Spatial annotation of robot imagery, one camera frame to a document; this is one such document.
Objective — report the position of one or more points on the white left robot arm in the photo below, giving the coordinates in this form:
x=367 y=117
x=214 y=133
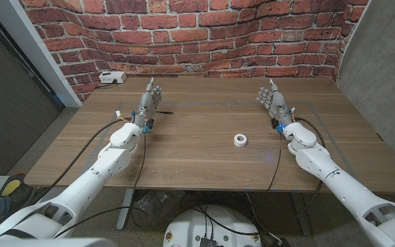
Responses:
x=91 y=178

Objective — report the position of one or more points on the yellow and black foot pedal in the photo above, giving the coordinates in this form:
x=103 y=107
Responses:
x=10 y=187

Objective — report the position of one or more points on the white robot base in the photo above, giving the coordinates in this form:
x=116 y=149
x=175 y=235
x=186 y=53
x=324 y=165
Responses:
x=190 y=226

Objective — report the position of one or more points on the white tape roll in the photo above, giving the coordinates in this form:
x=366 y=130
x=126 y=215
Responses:
x=240 y=140

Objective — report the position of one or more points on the red brick printed backdrop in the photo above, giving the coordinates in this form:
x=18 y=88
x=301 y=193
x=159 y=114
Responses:
x=201 y=37

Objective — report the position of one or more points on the white power strip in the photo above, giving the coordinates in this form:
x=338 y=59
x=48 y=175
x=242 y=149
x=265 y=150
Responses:
x=111 y=77

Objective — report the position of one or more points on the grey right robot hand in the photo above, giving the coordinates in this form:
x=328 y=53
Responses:
x=278 y=104

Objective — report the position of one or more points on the grey metal table leg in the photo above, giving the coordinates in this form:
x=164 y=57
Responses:
x=302 y=216
x=125 y=209

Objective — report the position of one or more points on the white pillar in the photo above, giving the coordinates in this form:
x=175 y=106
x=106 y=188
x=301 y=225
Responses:
x=29 y=41

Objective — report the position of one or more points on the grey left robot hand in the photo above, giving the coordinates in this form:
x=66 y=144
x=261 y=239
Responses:
x=147 y=103

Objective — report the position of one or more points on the clear plastic bag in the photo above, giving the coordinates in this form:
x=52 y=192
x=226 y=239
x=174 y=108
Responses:
x=156 y=206

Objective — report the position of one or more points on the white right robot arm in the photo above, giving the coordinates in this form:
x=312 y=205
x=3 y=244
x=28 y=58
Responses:
x=338 y=182

